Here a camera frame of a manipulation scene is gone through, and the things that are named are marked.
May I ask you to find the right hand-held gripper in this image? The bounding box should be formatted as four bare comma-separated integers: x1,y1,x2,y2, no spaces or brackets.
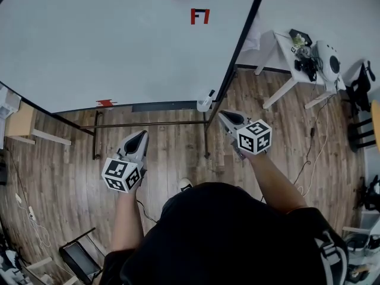
218,110,273,160

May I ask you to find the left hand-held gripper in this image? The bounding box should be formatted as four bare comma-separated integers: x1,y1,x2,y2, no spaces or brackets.
101,130,149,194

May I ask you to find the person's left forearm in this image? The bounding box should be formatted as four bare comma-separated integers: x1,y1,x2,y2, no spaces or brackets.
110,185,147,254

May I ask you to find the person's right forearm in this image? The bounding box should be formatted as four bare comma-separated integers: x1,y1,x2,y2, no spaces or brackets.
245,150,309,215

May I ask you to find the black metal whiteboard stand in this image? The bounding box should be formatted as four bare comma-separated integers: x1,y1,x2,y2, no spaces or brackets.
52,65,238,160

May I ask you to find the person's white shoe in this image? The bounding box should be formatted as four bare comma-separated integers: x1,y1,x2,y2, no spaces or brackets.
179,177,194,193

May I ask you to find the white wooden plank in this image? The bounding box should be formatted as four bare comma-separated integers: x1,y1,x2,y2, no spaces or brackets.
30,128,72,147

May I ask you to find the white side table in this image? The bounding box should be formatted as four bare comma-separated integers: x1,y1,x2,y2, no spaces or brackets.
254,30,347,110

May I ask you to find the white crumpled plastic sheet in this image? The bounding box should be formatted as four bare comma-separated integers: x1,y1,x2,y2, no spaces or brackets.
238,24,264,53

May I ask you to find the large white whiteboard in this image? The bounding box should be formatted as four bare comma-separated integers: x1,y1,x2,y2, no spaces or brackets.
0,0,270,114

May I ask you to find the person's black shirt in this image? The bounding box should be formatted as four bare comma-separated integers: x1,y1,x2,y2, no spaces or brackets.
100,182,350,285

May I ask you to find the white headset device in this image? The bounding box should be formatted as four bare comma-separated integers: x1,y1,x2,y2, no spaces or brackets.
314,40,343,94

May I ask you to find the black tray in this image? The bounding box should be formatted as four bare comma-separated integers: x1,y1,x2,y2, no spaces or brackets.
289,28,313,47

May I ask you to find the yellow round table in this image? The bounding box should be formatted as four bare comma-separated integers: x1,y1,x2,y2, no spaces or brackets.
370,99,380,154

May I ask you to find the black folding chair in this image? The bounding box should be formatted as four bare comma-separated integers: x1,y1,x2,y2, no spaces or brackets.
58,227,105,285

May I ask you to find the black tripod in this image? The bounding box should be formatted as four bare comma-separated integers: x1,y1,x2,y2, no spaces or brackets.
354,175,380,212

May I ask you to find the red and black tape mark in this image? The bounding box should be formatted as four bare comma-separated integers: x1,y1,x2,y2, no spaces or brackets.
190,8,211,26

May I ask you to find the white plastic box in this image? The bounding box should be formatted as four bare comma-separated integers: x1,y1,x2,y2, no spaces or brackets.
0,84,22,120

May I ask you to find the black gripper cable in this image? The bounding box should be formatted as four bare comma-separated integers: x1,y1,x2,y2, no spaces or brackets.
135,199,159,224

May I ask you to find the white floor cable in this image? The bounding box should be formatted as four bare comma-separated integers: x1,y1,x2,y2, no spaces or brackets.
293,93,335,195

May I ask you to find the tangle of black cables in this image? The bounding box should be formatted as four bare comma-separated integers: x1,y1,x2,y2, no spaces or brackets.
293,47,323,83

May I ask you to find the thin white cable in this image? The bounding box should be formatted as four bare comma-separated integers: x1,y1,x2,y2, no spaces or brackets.
14,192,52,249

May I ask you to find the grey and white shoulder strap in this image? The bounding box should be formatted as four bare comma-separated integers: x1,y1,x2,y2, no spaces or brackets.
313,229,350,285

